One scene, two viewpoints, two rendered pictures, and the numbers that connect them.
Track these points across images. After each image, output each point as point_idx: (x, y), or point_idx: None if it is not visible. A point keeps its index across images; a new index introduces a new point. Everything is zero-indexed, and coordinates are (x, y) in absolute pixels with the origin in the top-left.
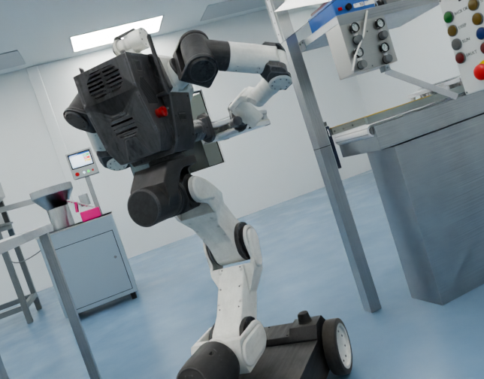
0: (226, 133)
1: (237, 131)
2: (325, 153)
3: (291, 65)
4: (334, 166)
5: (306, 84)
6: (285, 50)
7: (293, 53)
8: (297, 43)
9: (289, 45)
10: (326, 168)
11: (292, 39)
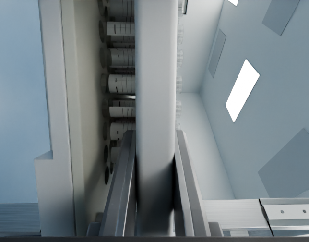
0: (45, 56)
1: (42, 161)
2: (30, 233)
3: (218, 221)
4: (7, 235)
5: (173, 231)
6: (248, 215)
7: (238, 229)
8: (245, 230)
9: (255, 228)
10: None
11: (259, 229)
